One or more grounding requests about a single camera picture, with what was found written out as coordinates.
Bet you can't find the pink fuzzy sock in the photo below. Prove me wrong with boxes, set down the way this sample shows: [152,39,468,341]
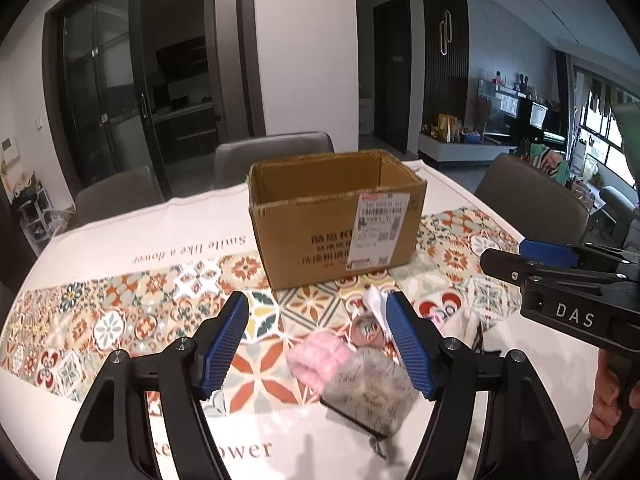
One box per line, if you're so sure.
[286,334,357,395]

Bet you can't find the white storage rack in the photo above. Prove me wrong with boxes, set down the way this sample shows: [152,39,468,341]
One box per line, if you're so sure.
[15,195,68,256]

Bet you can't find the person's right hand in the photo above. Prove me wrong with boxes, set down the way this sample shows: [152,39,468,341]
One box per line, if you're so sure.
[589,350,625,441]

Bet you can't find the glass sliding door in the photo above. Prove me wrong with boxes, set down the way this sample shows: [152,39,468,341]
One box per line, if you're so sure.
[42,0,266,196]

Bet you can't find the white striped sock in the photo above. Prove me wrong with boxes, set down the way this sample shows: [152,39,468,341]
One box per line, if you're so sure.
[440,307,501,357]

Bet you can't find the grey fuzzy sock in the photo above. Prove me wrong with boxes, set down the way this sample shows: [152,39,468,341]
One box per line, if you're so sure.
[320,347,422,442]

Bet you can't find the dark slatted wall panel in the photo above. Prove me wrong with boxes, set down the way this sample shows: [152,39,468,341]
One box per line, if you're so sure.
[420,0,471,158]

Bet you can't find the white low cabinet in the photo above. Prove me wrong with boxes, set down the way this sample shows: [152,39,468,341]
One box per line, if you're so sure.
[417,132,518,168]

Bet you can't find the kitchen counter cabinet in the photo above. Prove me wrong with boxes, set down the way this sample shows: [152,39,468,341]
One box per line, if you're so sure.
[152,102,218,161]

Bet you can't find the dark interior door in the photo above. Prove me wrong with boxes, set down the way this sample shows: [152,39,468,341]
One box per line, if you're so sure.
[372,0,413,156]

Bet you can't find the gold wall ornament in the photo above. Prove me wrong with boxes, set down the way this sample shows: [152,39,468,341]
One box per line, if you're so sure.
[439,10,456,56]

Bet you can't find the large window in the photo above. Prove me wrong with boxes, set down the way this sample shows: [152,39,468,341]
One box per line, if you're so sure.
[570,67,640,181]

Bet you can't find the wall shelf with ornaments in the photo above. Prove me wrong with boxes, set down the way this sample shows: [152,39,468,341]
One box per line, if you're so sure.
[477,76,531,102]

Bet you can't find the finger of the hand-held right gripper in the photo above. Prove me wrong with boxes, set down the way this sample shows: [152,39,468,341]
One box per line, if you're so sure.
[519,239,640,274]
[480,248,603,297]

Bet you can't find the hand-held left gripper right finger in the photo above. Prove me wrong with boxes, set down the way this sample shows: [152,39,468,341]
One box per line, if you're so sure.
[386,291,581,480]

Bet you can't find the patterned tablecloth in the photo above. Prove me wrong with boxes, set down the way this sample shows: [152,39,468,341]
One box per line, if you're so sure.
[0,157,606,480]

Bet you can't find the grey dining chair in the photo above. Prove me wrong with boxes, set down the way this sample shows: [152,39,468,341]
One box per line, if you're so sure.
[214,131,336,191]
[67,165,166,231]
[474,154,592,247]

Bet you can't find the white cloth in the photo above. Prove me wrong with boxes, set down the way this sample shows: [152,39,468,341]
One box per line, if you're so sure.
[360,287,397,342]

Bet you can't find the grey armchair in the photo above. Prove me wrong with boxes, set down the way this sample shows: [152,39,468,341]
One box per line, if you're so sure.
[595,185,640,247]

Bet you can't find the colourful patterned cloth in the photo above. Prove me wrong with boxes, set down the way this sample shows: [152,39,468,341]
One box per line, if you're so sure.
[520,140,570,187]

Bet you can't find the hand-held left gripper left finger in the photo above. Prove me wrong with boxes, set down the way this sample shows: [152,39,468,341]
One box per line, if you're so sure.
[55,291,249,480]

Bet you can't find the yellow packets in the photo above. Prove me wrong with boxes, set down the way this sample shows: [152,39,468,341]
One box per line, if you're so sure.
[437,114,461,142]

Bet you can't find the black cabinet with screens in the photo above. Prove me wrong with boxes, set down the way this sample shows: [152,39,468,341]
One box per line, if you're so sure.
[502,95,568,151]

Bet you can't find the small pink sock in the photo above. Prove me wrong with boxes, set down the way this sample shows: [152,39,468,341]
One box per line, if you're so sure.
[350,315,390,350]

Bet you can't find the brown cardboard box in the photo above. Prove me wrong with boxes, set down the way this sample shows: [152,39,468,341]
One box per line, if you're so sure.
[248,150,428,291]

